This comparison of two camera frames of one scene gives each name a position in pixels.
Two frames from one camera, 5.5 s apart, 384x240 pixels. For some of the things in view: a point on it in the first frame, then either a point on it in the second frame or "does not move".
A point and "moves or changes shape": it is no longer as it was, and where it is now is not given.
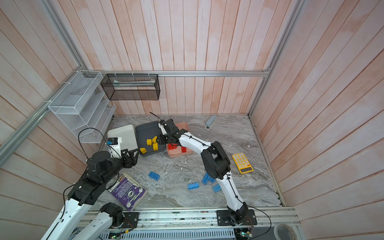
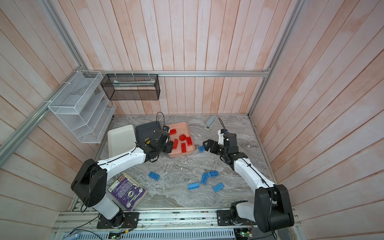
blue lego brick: [212, 180] moves or changes shape
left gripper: [133, 161] → [169, 148]
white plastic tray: [127, 133] does not move
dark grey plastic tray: [147, 131] does not move
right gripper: [161, 140] → [211, 141]
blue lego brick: [154, 176] does not move
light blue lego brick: [192, 186] does not move
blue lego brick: [205, 179] does not move
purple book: [128, 191] does not move
